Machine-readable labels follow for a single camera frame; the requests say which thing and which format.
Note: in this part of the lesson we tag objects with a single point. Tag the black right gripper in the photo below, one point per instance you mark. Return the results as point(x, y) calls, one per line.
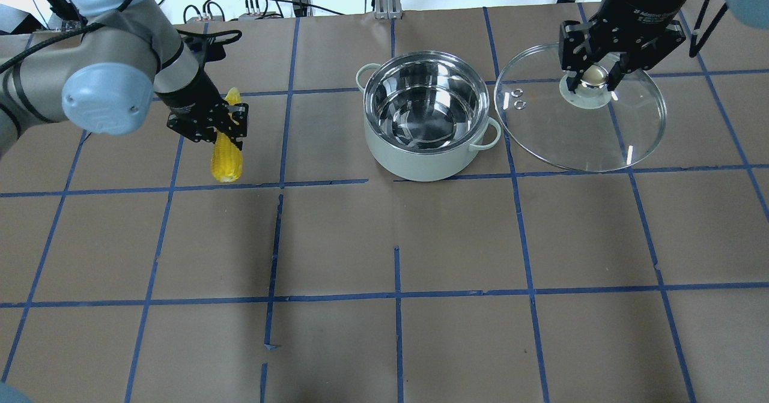
point(635, 2)

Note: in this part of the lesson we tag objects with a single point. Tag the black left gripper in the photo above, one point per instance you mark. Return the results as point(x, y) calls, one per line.
point(193, 98)

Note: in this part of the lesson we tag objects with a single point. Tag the yellow corn cob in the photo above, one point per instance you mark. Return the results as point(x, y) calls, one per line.
point(226, 160)

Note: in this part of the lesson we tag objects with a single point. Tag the glass pot lid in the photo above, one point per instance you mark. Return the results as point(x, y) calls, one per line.
point(593, 130)

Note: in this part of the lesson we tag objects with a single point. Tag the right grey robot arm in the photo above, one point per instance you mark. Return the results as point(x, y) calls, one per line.
point(752, 13)

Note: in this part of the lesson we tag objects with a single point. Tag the pale green steel pot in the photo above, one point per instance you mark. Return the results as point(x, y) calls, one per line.
point(425, 114)

